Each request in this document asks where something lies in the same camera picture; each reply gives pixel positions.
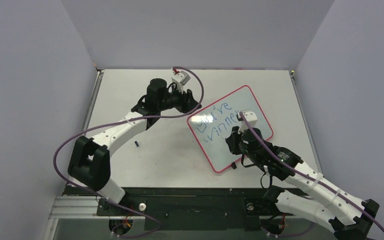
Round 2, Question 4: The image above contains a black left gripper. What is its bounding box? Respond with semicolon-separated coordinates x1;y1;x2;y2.
158;84;201;115

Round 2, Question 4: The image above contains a pink framed whiteboard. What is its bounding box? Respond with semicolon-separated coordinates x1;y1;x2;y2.
187;85;274;173

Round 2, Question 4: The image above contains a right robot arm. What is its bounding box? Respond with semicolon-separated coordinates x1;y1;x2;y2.
225;126;380;240

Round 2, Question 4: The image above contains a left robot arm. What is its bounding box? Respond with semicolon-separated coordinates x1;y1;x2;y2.
67;71;201;215

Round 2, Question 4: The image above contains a black whiteboard clip left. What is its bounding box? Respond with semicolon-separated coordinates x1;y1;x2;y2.
231;162;237;170

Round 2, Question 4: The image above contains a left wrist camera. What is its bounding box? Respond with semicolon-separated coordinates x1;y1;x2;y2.
171;69;191;93

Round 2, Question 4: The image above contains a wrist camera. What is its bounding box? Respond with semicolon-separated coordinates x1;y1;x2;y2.
171;69;191;93
237;111;258;134

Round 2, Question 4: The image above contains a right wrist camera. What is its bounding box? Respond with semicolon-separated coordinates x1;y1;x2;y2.
237;111;258;134

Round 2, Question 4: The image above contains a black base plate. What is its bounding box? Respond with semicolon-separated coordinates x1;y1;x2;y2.
62;187;315;233

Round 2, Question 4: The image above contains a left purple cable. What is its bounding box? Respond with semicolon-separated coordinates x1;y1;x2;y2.
52;66;205;239

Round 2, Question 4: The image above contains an aluminium frame rail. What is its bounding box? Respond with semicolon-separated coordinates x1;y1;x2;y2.
49;195;147;220

